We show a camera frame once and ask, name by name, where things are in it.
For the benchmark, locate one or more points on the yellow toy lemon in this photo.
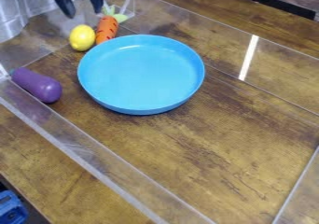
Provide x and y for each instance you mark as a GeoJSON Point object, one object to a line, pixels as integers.
{"type": "Point", "coordinates": [81, 37]}

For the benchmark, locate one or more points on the blue plastic tray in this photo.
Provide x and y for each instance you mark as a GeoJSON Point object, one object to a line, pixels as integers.
{"type": "Point", "coordinates": [140, 74]}

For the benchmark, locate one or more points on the orange toy carrot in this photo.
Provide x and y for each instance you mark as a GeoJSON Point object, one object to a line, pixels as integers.
{"type": "Point", "coordinates": [108, 24]}

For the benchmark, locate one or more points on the purple toy eggplant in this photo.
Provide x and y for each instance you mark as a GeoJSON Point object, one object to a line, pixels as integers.
{"type": "Point", "coordinates": [41, 86]}

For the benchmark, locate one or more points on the black bar on table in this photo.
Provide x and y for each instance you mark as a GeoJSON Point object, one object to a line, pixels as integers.
{"type": "Point", "coordinates": [292, 9]}

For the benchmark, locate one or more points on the clear acrylic barrier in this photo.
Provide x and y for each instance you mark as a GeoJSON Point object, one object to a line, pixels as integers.
{"type": "Point", "coordinates": [230, 159]}

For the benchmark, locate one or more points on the blue object at corner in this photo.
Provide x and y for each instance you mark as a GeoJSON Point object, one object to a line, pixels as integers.
{"type": "Point", "coordinates": [13, 212]}

